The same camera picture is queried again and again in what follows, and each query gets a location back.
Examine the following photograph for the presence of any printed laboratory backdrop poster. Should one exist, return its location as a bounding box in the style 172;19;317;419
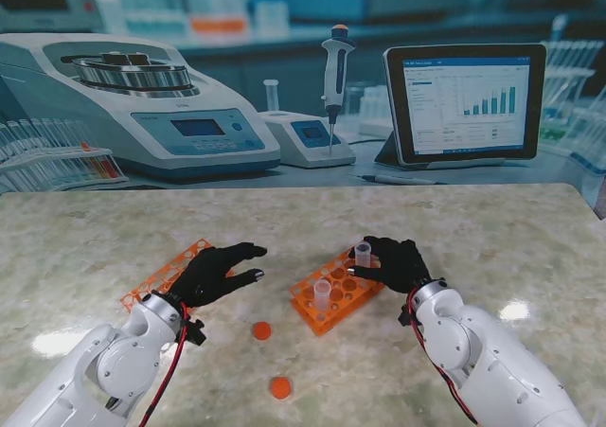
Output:
0;0;606;208

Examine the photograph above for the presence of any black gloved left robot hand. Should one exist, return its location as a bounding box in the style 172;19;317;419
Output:
177;241;269;309

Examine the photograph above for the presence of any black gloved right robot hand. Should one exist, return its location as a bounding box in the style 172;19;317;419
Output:
348;236;433;294

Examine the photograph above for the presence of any red black right wrist cable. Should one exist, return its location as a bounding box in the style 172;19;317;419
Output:
407;287;479;423

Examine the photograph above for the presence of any orange plastic test tube rack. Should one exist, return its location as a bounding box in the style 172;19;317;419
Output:
289;244;387;337
120;238;238;317

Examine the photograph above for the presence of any clear plastic centrifuge tube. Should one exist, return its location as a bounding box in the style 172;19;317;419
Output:
312;277;331;312
353;241;380;270

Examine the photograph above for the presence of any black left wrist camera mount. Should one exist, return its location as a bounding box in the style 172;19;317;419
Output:
182;317;207;347

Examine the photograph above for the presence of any red black left wrist cable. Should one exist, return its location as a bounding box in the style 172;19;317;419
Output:
136;301;189;427

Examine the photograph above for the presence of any red black wrist cable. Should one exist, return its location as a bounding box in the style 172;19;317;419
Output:
407;287;479;423
136;301;189;427

